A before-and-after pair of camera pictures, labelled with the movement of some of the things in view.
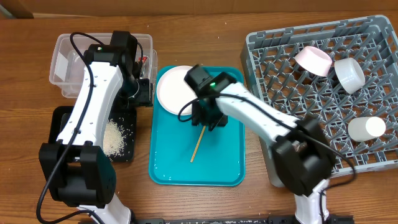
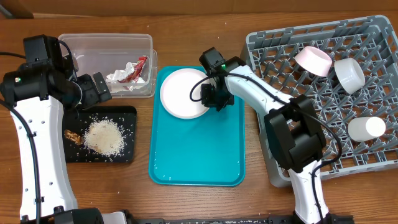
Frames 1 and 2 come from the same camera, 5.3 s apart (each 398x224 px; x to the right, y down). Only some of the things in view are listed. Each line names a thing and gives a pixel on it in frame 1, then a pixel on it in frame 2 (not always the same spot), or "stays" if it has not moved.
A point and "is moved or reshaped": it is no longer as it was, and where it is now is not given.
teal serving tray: [181, 154] stays
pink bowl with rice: [314, 61] stays
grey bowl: [349, 74] stays
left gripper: [145, 96] → [92, 96]
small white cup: [362, 129] stays
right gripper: [197, 117] → [208, 101]
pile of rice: [114, 139] stays
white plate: [173, 92] is moved or reshaped
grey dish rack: [342, 73] stays
